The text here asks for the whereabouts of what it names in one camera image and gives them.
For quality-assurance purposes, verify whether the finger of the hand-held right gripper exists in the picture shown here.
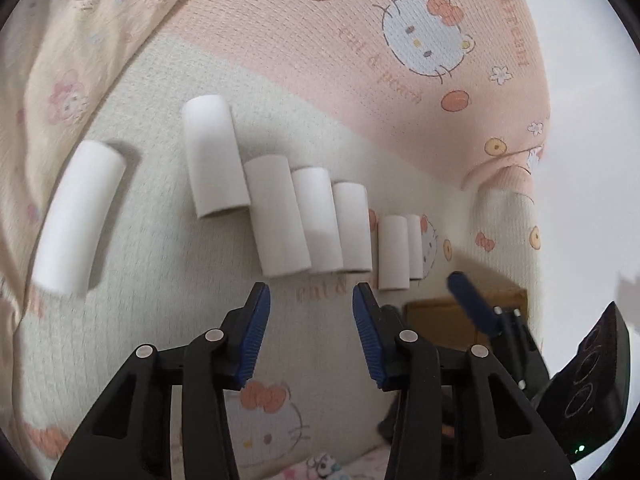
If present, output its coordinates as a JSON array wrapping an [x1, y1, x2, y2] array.
[[446, 271, 551, 401]]

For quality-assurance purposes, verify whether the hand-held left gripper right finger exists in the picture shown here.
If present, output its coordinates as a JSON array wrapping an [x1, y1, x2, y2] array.
[[352, 282, 576, 480]]

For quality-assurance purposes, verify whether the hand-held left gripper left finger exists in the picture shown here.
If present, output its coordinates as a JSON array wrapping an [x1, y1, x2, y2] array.
[[51, 281, 272, 480]]

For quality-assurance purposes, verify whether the brown cardboard box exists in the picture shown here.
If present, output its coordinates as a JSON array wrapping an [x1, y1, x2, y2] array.
[[404, 286, 528, 361]]

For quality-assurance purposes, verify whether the white cardboard tube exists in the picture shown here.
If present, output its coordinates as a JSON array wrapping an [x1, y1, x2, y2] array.
[[244, 155, 312, 278], [32, 140, 127, 295]]

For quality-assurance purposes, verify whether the row of white tubes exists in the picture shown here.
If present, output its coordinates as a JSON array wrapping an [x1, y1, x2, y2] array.
[[181, 94, 425, 292]]

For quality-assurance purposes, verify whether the white cartoon print cloth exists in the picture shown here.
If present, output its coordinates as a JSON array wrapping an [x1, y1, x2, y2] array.
[[170, 440, 401, 480]]

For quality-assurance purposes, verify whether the pink cat print blanket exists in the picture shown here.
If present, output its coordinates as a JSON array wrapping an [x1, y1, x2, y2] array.
[[10, 0, 556, 480]]

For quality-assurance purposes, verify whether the cream printed quilt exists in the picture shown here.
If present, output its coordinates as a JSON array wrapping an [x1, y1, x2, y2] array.
[[0, 0, 201, 321]]

